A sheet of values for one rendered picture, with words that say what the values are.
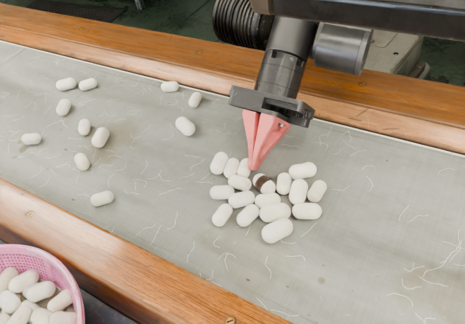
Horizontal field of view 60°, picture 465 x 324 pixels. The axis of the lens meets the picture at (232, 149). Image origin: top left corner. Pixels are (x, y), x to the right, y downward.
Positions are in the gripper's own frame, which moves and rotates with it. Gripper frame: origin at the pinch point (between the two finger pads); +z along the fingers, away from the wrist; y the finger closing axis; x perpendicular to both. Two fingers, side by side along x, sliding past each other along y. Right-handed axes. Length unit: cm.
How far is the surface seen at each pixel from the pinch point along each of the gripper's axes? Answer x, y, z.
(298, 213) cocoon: -3.0, 8.4, 3.8
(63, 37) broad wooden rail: 10, -55, -13
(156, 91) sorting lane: 8.1, -25.5, -6.6
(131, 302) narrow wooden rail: -14.2, -3.2, 17.3
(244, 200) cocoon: -3.6, 1.6, 4.5
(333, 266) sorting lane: -4.4, 14.2, 7.7
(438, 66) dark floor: 153, 10, -59
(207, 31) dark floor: 151, -115, -57
